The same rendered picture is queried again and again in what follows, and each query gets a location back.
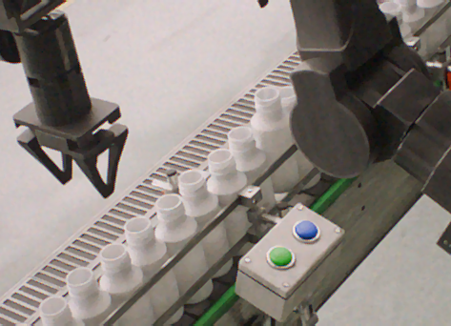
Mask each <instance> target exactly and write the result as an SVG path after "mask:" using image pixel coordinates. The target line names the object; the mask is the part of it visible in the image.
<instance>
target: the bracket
mask: <svg viewBox="0 0 451 326"><path fill-rule="evenodd" d="M403 41H404V43H406V44H407V45H409V46H410V47H411V48H413V49H414V50H415V51H416V52H418V51H419V50H420V49H421V44H420V38H418V37H412V36H407V37H406V38H405V39H404V40H403ZM436 54H437V61H436V62H435V63H432V62H427V61H424V62H425V63H426V65H427V67H428V69H429V70H433V73H434V78H435V79H437V80H439V82H440V88H441V89H442V90H443V92H445V91H446V90H450V91H451V57H448V56H446V49H444V48H439V49H437V50H436ZM202 172H203V171H202ZM165 174H166V175H167V179H168V183H165V182H162V181H159V180H156V179H155V180H154V181H153V183H152V185H153V187H155V188H158V189H161V190H163V194H164V195H167V194H177V195H179V196H180V198H181V195H180V193H179V187H178V180H177V179H178V176H177V174H176V169H169V170H167V171H166V172H165ZM203 174H204V177H205V179H207V178H208V177H209V176H211V174H210V173H207V172H203ZM237 196H240V201H241V204H240V205H241V206H244V207H247V208H250V209H249V210H248V211H247V212H246V214H247V218H248V221H249V222H251V223H253V224H252V225H251V226H250V228H249V229H248V230H247V231H246V232H245V233H246V234H248V236H249V241H248V242H249V243H252V244H257V243H258V242H260V241H261V240H262V239H263V238H264V237H265V236H266V235H267V234H268V233H269V232H270V228H269V225H267V224H264V223H263V222H264V221H265V222H268V223H272V224H275V226H276V224H277V223H278V222H279V221H280V220H281V219H282V218H283V217H284V216H285V215H286V214H287V213H289V212H290V211H291V210H289V204H288V203H287V202H284V201H283V202H279V203H278V204H277V210H278V216H274V215H271V214H266V209H265V208H263V207H258V206H256V204H257V203H258V202H261V201H262V200H263V195H262V190H261V188H260V187H257V186H254V185H250V184H247V185H246V186H245V187H244V188H242V189H241V190H240V191H239V192H238V193H237ZM314 299H315V296H314V293H313V291H311V292H310V293H309V294H308V295H307V296H306V297H305V298H303V301H302V302H301V303H300V304H299V305H298V306H297V308H295V309H294V310H293V311H292V312H295V313H298V314H299V316H300V318H299V319H298V321H297V324H298V326H315V325H316V324H317V323H318V315H317V313H316V312H315V311H314V306H313V301H314Z"/></svg>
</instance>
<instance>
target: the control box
mask: <svg viewBox="0 0 451 326"><path fill-rule="evenodd" d="M302 220H310V221H312V222H314V223H315V224H316V225H317V228H318V234H317V236H316V237H315V238H313V239H303V238H301V237H299V236H298V235H297V233H296V228H297V224H298V223H299V222H300V221H302ZM344 235H345V231H343V230H342V229H341V228H339V227H338V226H337V225H336V224H334V223H332V222H331V221H329V220H328V219H325V218H323V217H322V216H320V215H318V214H316V213H314V212H313V211H311V210H309V209H308V208H306V207H305V206H303V205H301V204H297V205H296V206H295V208H293V209H292V210H291V211H290V212H289V213H287V214H286V215H285V216H284V217H283V218H282V219H281V220H280V221H279V222H278V223H277V224H276V226H275V227H274V229H273V230H272V231H270V232H269V233H268V234H267V235H266V236H265V237H264V238H263V239H262V240H261V241H260V242H258V243H257V244H256V245H255V246H254V247H253V248H252V249H251V250H250V251H249V252H248V253H247V254H246V255H245V256H243V257H242V258H241V259H240V260H239V267H238V268H239V269H238V273H237V279H236V294H238V295H240V296H241V297H243V298H244V299H246V300H248V302H249V303H251V304H252V305H254V306H255V307H258V309H260V310H261V311H263V312H264V313H266V314H265V315H264V314H262V315H261V316H260V317H259V318H258V319H256V320H255V321H254V322H253V323H252V324H251V325H250V326H268V325H269V324H270V322H271V326H276V320H277V321H279V322H282V321H283V320H284V319H285V318H286V317H287V316H288V315H289V314H290V313H291V312H292V311H293V310H294V309H295V308H296V307H297V306H298V305H299V304H300V303H301V302H302V301H303V298H305V297H306V296H307V295H308V294H309V293H310V292H311V291H312V290H313V289H314V288H315V287H316V286H317V284H318V283H319V282H320V281H321V280H322V279H323V278H324V277H325V276H326V275H327V274H328V273H330V271H331V270H332V269H333V268H334V267H335V266H336V265H337V264H338V258H339V254H340V250H341V246H342V242H343V238H344ZM278 246H282V247H285V248H287V249H289V250H290V252H291V253H292V260H291V263H290V264H289V265H287V266H282V267H281V266H277V265H275V264H274V263H272V262H271V259H270V252H271V251H272V250H273V249H274V248H275V247H278Z"/></svg>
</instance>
